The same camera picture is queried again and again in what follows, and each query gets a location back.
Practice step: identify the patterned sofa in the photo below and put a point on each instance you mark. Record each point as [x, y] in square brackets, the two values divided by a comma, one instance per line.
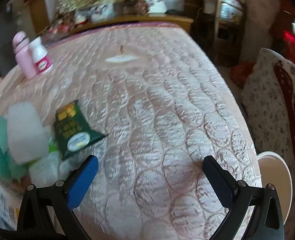
[270, 100]

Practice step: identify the framed floral picture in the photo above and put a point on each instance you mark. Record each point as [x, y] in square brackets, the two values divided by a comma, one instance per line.
[232, 7]

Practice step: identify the white plastic bucket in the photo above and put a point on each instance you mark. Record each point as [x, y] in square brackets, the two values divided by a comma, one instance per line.
[275, 170]

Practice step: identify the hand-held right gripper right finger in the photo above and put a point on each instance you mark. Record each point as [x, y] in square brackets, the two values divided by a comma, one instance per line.
[217, 182]

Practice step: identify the teal plush toy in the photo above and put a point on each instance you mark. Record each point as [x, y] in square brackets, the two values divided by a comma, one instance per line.
[22, 132]

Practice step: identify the pink thermos bottle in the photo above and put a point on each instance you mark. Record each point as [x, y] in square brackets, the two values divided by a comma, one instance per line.
[25, 57]

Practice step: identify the white printed box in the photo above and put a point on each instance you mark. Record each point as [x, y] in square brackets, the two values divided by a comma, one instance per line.
[1, 202]

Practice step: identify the dark wooden chair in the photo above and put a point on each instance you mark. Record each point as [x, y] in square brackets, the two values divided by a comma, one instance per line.
[227, 40]

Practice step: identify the white bottle pink label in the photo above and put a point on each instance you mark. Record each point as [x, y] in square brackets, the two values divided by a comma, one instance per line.
[41, 57]

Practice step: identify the white label on bed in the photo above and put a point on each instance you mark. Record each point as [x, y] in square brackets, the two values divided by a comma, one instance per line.
[120, 59]

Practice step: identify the white floral kettle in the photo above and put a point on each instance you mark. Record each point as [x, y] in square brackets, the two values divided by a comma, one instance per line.
[156, 3]

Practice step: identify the green biscuit packet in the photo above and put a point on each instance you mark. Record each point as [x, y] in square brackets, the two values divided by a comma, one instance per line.
[72, 127]

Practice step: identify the white green tissue packet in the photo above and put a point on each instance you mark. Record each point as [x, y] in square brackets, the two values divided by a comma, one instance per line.
[46, 166]

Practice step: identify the grey refrigerator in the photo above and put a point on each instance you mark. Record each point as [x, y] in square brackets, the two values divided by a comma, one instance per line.
[0, 42]

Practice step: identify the wooden low cabinet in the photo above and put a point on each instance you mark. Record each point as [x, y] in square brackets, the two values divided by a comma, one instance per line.
[142, 21]

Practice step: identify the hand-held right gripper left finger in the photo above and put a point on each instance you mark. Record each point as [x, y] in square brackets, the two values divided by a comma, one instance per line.
[83, 180]

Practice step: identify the red bag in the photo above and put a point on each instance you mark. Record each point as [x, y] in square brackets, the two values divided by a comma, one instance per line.
[242, 73]

